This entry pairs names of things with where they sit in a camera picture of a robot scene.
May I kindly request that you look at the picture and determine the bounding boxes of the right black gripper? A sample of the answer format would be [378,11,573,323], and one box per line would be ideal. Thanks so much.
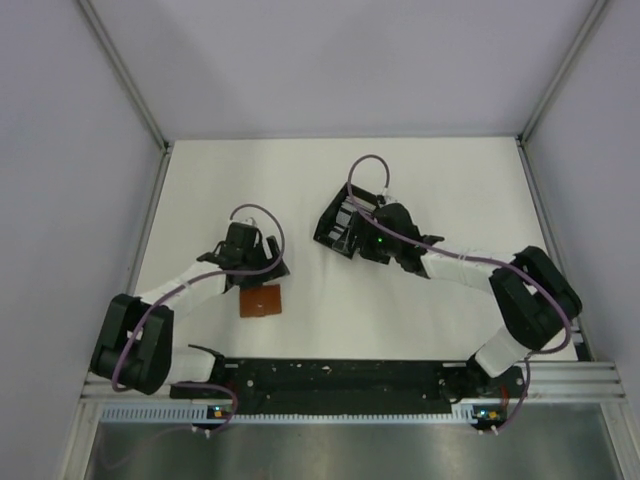
[333,211,401,265]

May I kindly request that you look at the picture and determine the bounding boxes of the black card rack box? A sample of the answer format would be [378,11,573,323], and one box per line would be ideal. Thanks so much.
[313,184,381,259]

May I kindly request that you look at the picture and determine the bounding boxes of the credit cards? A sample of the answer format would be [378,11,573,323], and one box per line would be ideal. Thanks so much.
[329,196,376,240]

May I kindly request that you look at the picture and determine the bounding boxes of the brown leather card holder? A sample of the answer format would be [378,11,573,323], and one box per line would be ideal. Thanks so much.
[239,284,282,318]

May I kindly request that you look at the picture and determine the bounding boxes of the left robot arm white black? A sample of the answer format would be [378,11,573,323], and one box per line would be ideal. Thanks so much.
[90,221,289,397]

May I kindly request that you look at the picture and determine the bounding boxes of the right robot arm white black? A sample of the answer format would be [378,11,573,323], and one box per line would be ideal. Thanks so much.
[358,203,583,396]

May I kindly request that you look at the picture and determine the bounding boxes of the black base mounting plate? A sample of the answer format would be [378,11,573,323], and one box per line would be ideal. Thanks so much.
[169,355,531,416]

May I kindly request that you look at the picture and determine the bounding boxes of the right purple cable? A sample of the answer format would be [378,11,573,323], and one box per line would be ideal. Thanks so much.
[347,154,574,435]

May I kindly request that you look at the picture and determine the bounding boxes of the purple cable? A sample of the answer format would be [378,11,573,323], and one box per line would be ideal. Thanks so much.
[347,154,574,435]
[109,203,287,436]

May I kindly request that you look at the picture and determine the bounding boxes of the right aluminium frame post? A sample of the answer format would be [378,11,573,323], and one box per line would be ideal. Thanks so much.
[517,0,613,148]

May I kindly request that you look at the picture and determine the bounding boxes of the aluminium frame post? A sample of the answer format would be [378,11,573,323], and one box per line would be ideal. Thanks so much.
[74,0,171,153]
[517,0,613,148]

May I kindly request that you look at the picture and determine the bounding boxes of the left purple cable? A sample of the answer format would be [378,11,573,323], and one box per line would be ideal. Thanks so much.
[109,203,287,436]

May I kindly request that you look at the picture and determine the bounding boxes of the grey slotted cable duct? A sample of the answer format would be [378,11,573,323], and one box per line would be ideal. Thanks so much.
[100,403,499,425]

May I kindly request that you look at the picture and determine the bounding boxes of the aluminium front rail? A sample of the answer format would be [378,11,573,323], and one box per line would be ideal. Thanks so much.
[80,361,626,403]

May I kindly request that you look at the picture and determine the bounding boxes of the left aluminium frame post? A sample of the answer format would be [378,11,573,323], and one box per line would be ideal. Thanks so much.
[74,0,171,153]

